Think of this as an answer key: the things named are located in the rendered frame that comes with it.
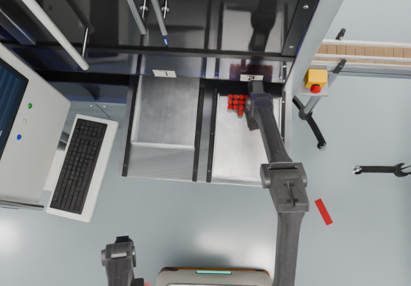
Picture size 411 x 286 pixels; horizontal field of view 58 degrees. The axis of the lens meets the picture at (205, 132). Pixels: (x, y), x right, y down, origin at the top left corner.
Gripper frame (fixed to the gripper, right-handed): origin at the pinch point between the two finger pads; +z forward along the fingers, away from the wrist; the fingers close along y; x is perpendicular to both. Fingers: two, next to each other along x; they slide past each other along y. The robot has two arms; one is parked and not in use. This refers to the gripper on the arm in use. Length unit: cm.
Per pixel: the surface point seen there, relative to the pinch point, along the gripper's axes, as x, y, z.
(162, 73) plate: 32.2, 23.6, -10.5
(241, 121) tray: 4.3, 3.0, 4.3
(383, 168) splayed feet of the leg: -80, -19, 81
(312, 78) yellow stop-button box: -24.1, 10.3, -10.8
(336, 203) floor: -52, -33, 93
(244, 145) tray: 4.8, -7.5, 4.5
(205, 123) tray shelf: 19.2, 4.7, 4.5
